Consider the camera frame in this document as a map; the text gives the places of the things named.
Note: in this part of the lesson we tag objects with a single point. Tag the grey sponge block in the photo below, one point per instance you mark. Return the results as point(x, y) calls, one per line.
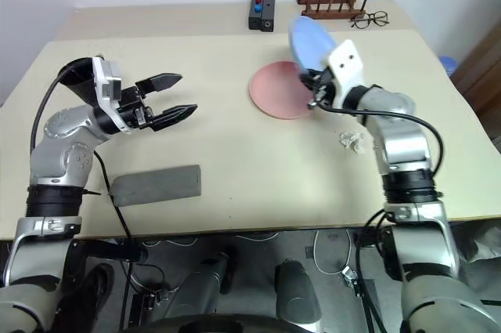
point(156, 184)

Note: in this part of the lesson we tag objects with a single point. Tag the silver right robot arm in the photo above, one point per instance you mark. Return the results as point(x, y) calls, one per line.
point(403, 145)

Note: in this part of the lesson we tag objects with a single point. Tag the black box with coloured buttons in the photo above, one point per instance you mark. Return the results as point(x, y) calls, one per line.
point(256, 15)

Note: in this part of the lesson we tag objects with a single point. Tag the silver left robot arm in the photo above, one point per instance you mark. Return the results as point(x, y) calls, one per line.
point(58, 160)

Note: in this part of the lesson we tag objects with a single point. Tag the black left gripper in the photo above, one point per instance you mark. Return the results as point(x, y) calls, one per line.
point(131, 109)

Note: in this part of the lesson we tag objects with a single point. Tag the blue plastic plate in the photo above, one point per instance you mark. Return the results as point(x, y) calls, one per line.
point(309, 41)

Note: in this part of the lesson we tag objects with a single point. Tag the dark grey rounded shape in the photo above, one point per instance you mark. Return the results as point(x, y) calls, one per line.
point(203, 278)
point(297, 290)

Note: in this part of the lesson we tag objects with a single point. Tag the plain black box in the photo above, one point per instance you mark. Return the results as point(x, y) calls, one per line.
point(269, 15)

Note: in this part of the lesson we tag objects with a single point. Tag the pink plastic plate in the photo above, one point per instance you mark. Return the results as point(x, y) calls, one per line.
point(274, 90)

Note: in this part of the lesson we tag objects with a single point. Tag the thin-framed clear eyeglasses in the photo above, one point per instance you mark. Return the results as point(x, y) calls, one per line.
point(370, 18)

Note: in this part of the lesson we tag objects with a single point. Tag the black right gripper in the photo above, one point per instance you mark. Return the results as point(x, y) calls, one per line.
point(325, 88)

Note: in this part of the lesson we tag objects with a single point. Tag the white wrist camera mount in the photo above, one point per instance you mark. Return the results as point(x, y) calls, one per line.
point(344, 62)
point(105, 86)

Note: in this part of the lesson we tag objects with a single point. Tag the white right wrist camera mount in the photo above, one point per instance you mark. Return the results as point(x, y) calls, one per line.
point(344, 62)

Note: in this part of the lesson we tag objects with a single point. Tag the black curved rim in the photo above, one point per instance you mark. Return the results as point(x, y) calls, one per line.
point(219, 321)

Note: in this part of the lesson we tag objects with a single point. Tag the crumpled grey plastic sheet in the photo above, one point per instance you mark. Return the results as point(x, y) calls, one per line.
point(481, 239)

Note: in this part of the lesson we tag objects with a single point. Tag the blue water bottle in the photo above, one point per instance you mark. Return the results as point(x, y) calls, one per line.
point(448, 63)

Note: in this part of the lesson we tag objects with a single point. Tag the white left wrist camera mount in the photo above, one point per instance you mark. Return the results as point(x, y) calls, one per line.
point(105, 86)

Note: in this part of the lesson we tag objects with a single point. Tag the crumpled white paper ball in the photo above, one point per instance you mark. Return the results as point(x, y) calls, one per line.
point(351, 140)

